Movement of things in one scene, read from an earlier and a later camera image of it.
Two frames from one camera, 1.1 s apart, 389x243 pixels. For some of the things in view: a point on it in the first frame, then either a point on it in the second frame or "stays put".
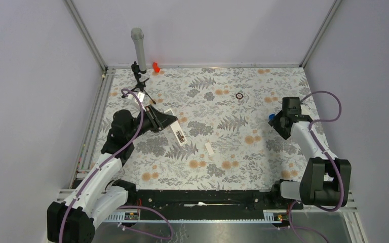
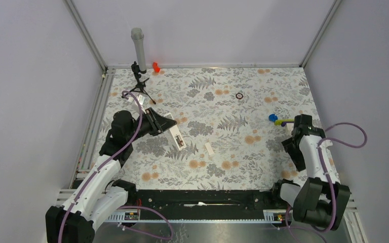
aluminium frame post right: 336,4 stays put
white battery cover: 209,148 stays put
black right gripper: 275,122 -> 299,161
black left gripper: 158,120 stays put
